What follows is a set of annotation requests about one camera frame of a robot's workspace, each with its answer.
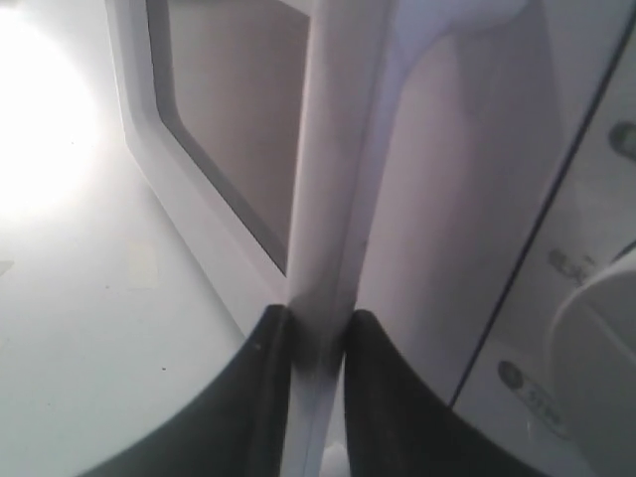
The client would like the upper white control knob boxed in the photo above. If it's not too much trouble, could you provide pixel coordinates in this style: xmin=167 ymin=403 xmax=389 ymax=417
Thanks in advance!
xmin=549 ymin=252 xmax=636 ymax=398

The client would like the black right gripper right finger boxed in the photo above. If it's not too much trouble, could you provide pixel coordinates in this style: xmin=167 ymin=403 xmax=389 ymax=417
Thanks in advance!
xmin=344 ymin=310 xmax=539 ymax=477

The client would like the white microwave oven body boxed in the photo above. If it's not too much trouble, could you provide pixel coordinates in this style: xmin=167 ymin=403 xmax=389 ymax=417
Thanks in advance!
xmin=449 ymin=0 xmax=636 ymax=477

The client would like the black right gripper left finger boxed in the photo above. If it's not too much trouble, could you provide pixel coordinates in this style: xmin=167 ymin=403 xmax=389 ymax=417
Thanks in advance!
xmin=87 ymin=305 xmax=293 ymax=476

